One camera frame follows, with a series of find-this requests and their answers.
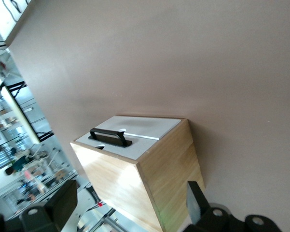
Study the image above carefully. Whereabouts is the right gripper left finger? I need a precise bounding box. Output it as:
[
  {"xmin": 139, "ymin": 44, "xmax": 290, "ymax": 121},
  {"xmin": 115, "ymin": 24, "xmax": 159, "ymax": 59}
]
[{"xmin": 19, "ymin": 180, "xmax": 78, "ymax": 232}]

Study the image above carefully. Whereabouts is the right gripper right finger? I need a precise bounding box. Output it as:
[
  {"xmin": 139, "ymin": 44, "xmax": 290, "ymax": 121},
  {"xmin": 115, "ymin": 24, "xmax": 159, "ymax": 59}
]
[{"xmin": 185, "ymin": 180, "xmax": 235, "ymax": 232}]

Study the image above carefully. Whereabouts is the white-front drawer with handle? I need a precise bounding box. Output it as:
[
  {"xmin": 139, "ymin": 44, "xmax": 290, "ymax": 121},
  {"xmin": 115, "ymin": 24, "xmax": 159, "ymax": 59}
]
[{"xmin": 76, "ymin": 127, "xmax": 160, "ymax": 160}]

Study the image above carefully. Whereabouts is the black metal drawer handle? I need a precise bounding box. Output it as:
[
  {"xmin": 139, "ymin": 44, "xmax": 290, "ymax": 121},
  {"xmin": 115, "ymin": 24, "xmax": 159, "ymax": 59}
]
[{"xmin": 87, "ymin": 128, "xmax": 134, "ymax": 148}]

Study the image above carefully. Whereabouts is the light wooden drawer cabinet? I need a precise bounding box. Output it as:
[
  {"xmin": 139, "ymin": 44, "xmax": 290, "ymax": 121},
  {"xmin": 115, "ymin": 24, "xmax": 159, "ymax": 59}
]
[{"xmin": 69, "ymin": 115, "xmax": 206, "ymax": 232}]

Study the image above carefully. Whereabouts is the person in teal shirt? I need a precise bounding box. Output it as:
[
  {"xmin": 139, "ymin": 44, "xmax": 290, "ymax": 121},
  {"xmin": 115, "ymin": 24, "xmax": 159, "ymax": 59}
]
[{"xmin": 4, "ymin": 154, "xmax": 27, "ymax": 177}]

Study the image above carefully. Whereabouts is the black-framed white board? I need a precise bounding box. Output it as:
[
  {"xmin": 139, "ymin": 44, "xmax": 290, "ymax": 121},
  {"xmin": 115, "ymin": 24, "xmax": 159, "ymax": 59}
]
[{"xmin": 0, "ymin": 81, "xmax": 54, "ymax": 145}]

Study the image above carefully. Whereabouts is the brown table cover sheet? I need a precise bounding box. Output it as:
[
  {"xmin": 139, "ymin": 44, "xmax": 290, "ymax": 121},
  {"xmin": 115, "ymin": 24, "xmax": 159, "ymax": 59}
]
[{"xmin": 4, "ymin": 0, "xmax": 290, "ymax": 232}]

